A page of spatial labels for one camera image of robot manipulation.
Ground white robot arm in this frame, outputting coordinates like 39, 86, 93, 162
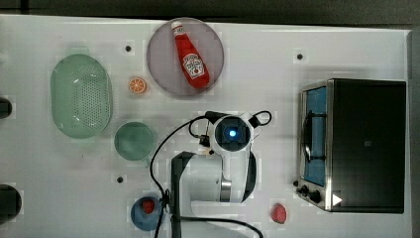
169, 111, 261, 238

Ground grey round plate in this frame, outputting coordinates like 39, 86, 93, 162
147, 17, 224, 96

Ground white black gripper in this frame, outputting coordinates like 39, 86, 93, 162
199, 134, 214, 155

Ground red strawberry toy in bowl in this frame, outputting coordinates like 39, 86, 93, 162
142, 199, 155, 214

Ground green perforated colander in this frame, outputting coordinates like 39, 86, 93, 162
51, 54, 113, 139

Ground red plush strawberry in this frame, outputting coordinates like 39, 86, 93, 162
270, 203, 287, 224

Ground orange slice toy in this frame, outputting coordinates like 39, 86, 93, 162
129, 77, 148, 94

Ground black round table clamp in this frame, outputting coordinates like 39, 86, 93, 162
0, 184, 22, 224

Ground green mug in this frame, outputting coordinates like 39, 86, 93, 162
114, 122, 157, 166

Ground blue bowl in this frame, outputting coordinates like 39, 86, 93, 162
131, 196, 161, 231

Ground black cylinder table post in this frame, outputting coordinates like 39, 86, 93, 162
0, 98, 13, 119

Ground red plush ketchup bottle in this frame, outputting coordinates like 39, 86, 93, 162
171, 21, 210, 88

